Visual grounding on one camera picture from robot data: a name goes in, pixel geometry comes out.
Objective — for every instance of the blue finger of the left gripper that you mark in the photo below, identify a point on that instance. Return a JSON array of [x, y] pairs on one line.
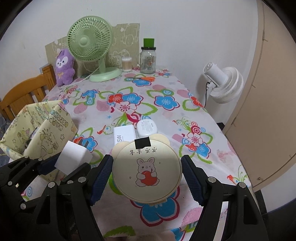
[[81, 171], [48, 165]]

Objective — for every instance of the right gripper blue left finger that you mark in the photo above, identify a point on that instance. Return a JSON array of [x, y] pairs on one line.
[[99, 177]]

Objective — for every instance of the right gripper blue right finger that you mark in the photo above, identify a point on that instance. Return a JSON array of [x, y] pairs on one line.
[[195, 178]]

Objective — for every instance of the small white plug charger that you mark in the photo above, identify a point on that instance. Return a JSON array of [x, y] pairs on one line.
[[72, 157]]

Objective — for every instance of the cream bear round mirror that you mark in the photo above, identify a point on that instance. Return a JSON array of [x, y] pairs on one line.
[[146, 170]]

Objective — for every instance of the white 45W charger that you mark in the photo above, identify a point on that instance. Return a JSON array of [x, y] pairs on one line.
[[124, 134]]

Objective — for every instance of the white oval case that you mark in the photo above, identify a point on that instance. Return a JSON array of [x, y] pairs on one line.
[[146, 127]]

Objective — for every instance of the yellow patterned storage box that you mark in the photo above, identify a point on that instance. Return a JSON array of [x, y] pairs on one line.
[[48, 124]]

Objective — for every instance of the floral tablecloth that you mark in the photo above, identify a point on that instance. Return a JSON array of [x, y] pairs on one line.
[[98, 108]]

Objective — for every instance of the wooden chair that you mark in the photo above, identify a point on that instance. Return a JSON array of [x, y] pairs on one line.
[[27, 92]]

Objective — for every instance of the beige door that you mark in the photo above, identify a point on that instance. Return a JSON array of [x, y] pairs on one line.
[[263, 132]]

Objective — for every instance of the white standing fan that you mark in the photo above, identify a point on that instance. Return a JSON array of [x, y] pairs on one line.
[[224, 85]]

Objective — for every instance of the purple plush rabbit toy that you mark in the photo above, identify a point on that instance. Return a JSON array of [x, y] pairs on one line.
[[64, 68]]

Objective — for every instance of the cotton swab container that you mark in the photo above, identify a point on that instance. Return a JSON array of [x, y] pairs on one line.
[[126, 63]]

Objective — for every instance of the glass jar with green lid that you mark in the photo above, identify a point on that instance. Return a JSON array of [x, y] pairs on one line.
[[148, 57]]

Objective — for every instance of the green desk fan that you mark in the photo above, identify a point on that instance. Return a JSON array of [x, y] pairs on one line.
[[89, 39]]

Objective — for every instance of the patterned cardboard backboard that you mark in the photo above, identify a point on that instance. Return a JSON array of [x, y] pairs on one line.
[[125, 44]]

